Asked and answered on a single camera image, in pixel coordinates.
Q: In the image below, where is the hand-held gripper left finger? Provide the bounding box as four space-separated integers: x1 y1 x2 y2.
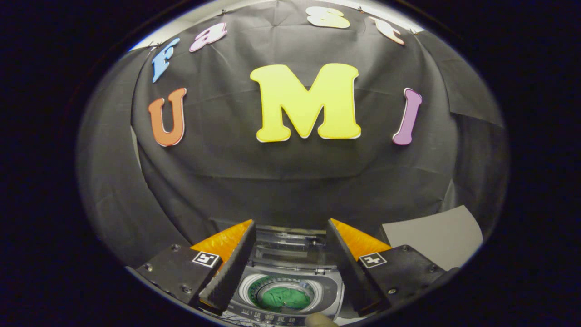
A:
136 219 256 315

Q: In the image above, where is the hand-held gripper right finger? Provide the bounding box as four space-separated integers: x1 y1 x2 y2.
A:
325 218 459 317

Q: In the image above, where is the grey washing machine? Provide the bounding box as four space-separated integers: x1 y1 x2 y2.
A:
225 259 345 327

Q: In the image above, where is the green shirt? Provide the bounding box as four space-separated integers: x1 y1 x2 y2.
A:
261 286 312 312

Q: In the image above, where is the beige cabinet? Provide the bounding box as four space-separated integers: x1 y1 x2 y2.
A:
380 204 484 272

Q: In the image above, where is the black backdrop cloth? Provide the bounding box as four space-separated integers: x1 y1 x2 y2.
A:
76 0 509 268

